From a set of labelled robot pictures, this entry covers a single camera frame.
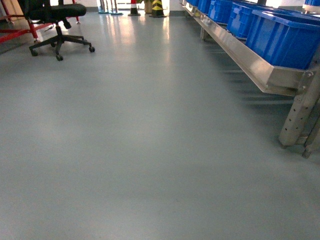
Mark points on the red white traffic cone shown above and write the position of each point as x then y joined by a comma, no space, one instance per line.
133,9

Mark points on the yellow black traffic cone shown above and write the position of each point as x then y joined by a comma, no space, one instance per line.
157,10

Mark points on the stainless steel rack frame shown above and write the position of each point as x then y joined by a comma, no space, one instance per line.
304,85

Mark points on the red metal table frame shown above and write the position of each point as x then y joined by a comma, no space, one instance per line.
10,34

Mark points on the large blue crate right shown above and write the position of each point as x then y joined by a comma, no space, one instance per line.
284,40

